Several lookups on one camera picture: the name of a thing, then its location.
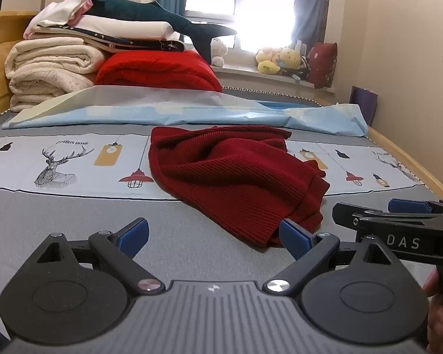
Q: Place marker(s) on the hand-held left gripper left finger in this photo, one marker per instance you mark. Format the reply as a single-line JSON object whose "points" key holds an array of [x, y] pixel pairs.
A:
{"points": [[134, 236]]}

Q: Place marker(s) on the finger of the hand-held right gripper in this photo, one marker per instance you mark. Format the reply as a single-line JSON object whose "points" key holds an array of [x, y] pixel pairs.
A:
{"points": [[409, 205], [354, 214]]}

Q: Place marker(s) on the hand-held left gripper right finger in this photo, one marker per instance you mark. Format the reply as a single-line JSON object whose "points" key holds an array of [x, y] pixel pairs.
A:
{"points": [[295, 239]]}

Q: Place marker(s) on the dark red knitted sweater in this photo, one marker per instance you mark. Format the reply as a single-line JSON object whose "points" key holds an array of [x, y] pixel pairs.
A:
{"points": [[225, 177]]}

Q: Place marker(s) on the grey printed bed sheet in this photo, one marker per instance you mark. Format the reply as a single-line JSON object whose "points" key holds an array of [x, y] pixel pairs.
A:
{"points": [[77, 210]]}

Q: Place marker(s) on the purple bag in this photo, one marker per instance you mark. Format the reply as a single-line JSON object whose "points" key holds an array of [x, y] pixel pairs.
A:
{"points": [[363, 105]]}

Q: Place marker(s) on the light blue sheet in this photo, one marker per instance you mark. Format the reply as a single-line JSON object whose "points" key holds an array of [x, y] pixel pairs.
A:
{"points": [[133, 112]]}

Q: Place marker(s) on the dark red cushion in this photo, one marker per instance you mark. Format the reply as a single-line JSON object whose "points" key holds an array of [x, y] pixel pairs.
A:
{"points": [[322, 64]]}

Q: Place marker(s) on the yellow round plush toy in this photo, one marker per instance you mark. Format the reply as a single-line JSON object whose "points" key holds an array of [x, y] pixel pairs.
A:
{"points": [[291, 59]]}

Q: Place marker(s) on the red folded blanket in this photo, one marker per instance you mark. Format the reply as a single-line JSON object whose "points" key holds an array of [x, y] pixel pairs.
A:
{"points": [[158, 70]]}

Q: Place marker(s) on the window sill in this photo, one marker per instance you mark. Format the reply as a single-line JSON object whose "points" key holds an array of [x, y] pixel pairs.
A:
{"points": [[251, 75]]}

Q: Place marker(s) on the cream folded quilt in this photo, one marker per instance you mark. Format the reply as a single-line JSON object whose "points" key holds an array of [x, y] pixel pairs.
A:
{"points": [[48, 66]]}

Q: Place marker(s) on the white navy-edged folded blanket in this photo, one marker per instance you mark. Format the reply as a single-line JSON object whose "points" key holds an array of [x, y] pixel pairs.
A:
{"points": [[96, 38]]}

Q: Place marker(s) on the small white plush toy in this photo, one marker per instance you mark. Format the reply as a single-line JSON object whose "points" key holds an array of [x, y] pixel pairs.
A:
{"points": [[218, 51]]}

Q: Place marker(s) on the white pillow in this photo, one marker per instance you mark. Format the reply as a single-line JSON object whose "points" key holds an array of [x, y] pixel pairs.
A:
{"points": [[125, 27]]}

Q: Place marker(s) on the dark teal shark plush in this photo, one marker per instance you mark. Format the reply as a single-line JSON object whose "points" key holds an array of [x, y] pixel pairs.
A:
{"points": [[140, 11]]}

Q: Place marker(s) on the white and pink cloth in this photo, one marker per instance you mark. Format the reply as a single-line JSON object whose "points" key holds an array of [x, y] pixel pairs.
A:
{"points": [[62, 9]]}

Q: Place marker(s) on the window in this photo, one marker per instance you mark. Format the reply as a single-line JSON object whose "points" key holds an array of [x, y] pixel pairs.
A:
{"points": [[243, 0]]}

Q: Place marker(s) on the wooden bed frame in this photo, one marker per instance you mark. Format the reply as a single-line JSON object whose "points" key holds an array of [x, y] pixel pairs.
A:
{"points": [[409, 162]]}

